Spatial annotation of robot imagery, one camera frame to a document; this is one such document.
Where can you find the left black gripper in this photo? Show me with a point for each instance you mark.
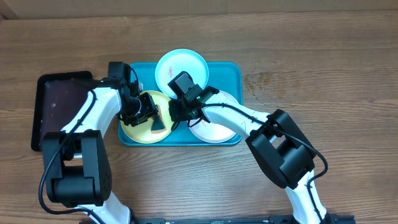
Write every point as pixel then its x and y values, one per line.
pixel 150 109

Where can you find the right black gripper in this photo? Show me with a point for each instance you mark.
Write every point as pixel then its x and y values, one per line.
pixel 180 107

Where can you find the yellow-green plate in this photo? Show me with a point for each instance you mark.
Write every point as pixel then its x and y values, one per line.
pixel 143 133

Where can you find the green and pink sponge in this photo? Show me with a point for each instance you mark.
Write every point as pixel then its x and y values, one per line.
pixel 158 125

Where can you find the white plate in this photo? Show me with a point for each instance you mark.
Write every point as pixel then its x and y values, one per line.
pixel 210 132

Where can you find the light blue plate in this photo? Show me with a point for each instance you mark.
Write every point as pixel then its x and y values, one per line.
pixel 177 61

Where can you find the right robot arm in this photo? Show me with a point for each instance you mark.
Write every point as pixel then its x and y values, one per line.
pixel 280 148

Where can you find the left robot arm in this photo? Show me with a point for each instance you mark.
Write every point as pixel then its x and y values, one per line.
pixel 77 173

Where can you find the teal plastic tray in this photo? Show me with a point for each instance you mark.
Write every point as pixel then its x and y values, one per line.
pixel 225 76

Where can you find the black rectangular water tray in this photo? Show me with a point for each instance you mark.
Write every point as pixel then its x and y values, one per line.
pixel 58 99

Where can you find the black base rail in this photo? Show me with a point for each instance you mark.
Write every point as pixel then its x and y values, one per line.
pixel 273 219

